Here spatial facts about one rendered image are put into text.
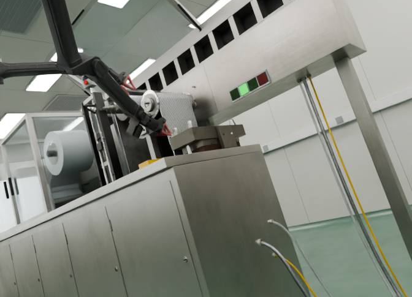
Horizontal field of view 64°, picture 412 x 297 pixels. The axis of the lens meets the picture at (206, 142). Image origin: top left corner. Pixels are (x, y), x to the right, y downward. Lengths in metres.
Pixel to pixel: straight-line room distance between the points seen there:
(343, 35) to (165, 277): 1.22
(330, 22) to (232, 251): 1.03
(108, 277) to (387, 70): 3.20
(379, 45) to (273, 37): 2.35
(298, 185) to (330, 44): 2.89
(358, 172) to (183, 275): 2.93
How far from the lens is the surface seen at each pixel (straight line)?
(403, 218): 1.66
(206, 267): 1.26
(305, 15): 1.62
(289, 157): 4.24
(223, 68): 1.82
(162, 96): 1.71
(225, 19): 1.86
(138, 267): 1.54
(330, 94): 4.00
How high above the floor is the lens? 0.71
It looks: 9 degrees up
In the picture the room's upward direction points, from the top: 17 degrees counter-clockwise
